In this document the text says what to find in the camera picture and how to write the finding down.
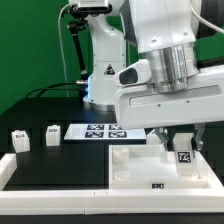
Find white U-shaped obstacle fence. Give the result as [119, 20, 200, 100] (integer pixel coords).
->
[0, 154, 224, 215]

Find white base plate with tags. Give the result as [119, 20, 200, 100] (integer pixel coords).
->
[64, 123, 146, 140]

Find white square tabletop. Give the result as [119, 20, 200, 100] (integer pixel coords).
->
[109, 145, 216, 190]

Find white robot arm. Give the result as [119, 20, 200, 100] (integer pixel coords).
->
[84, 0, 224, 148]

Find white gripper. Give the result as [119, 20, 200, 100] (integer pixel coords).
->
[114, 59, 224, 150]

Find grey cable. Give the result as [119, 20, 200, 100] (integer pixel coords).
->
[57, 3, 73, 98]

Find camera on mount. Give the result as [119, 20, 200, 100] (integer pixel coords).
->
[68, 0, 112, 14]

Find black cables on table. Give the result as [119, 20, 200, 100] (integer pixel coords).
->
[25, 79, 90, 99]

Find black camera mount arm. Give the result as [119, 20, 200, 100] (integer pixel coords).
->
[67, 18, 89, 76]

